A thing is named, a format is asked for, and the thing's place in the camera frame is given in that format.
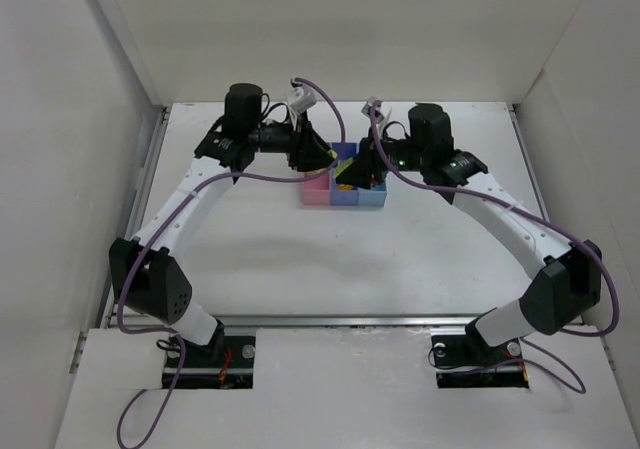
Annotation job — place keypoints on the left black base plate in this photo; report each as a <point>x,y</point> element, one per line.
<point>231,369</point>

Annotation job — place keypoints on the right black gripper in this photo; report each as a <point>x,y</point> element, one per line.
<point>372,160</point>

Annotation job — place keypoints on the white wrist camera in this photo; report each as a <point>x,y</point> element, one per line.
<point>301,98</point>
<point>373,108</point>

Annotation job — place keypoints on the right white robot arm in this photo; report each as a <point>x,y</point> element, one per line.
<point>564,275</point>

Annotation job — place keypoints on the aluminium front rail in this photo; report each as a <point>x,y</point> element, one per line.
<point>347,321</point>

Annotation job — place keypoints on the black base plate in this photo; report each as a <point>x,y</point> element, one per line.
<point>462,363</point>
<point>231,369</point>

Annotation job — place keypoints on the light blue container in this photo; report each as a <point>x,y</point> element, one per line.
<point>375,197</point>

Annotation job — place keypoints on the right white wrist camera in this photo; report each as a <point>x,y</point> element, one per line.
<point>373,108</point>

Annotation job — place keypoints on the dark blue container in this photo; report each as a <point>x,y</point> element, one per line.
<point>343,198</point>

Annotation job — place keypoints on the pink container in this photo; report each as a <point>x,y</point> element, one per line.
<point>317,192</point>

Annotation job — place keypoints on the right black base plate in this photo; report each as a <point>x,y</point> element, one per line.
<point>462,363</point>

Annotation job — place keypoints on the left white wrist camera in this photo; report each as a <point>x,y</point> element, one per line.
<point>301,98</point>

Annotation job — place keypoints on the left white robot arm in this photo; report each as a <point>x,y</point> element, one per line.
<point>145,269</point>

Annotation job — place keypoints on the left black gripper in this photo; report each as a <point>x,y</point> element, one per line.
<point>300,144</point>

